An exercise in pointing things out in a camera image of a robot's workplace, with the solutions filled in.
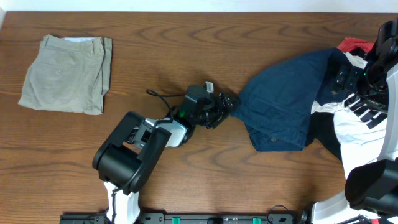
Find folded khaki shorts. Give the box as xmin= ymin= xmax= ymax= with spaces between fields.
xmin=18 ymin=34 xmax=113 ymax=115

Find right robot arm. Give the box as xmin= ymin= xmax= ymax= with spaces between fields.
xmin=307 ymin=19 xmax=397 ymax=223

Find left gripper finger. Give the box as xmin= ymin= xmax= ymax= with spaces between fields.
xmin=206 ymin=113 xmax=229 ymax=129
xmin=219 ymin=92 xmax=241 ymax=110

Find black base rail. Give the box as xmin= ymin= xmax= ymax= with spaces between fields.
xmin=60 ymin=205 xmax=312 ymax=224

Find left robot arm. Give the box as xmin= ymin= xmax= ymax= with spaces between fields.
xmin=92 ymin=82 xmax=241 ymax=223

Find navy blue shorts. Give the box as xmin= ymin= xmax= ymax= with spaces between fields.
xmin=232 ymin=48 xmax=351 ymax=152

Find red garment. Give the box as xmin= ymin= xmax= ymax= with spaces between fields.
xmin=337 ymin=37 xmax=374 ymax=53

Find white printed t-shirt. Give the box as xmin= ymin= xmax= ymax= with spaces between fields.
xmin=301 ymin=49 xmax=387 ymax=177

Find black garment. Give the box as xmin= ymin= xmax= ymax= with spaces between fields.
xmin=305 ymin=112 xmax=342 ymax=161

